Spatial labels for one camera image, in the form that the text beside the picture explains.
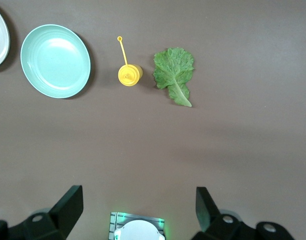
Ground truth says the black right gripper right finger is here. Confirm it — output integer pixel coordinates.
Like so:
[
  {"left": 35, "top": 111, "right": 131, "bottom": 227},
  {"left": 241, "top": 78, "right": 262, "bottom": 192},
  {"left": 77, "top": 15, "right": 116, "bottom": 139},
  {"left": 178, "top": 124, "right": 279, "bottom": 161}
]
[{"left": 195, "top": 186, "right": 258, "bottom": 240}]

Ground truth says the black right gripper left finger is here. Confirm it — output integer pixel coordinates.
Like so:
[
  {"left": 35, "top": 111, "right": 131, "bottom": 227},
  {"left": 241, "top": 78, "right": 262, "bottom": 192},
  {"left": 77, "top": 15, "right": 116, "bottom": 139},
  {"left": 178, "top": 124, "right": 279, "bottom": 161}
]
[{"left": 8, "top": 185, "right": 84, "bottom": 240}]

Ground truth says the yellow squeeze bottle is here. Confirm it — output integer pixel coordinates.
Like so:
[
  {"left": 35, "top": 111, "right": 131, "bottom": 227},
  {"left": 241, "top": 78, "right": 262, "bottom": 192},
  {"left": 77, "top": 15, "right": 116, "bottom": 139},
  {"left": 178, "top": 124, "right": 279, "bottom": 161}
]
[{"left": 117, "top": 35, "right": 144, "bottom": 88}]

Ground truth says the green lettuce leaf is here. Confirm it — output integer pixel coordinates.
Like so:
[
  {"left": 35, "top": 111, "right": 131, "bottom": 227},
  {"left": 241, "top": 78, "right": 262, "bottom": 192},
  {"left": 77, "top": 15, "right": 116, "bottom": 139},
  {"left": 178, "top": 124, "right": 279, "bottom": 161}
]
[{"left": 153, "top": 47, "right": 195, "bottom": 108}]

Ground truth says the mint green plate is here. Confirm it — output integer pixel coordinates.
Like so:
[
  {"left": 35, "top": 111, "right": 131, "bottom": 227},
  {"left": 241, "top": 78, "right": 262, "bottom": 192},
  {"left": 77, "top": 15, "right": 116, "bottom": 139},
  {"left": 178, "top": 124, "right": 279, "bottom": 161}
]
[{"left": 19, "top": 23, "right": 91, "bottom": 99}]

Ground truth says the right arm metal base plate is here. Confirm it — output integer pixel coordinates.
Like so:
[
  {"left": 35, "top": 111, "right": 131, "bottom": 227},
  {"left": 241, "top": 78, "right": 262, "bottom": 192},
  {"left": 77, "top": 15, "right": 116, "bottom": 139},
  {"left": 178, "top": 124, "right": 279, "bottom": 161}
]
[{"left": 107, "top": 211, "right": 166, "bottom": 240}]

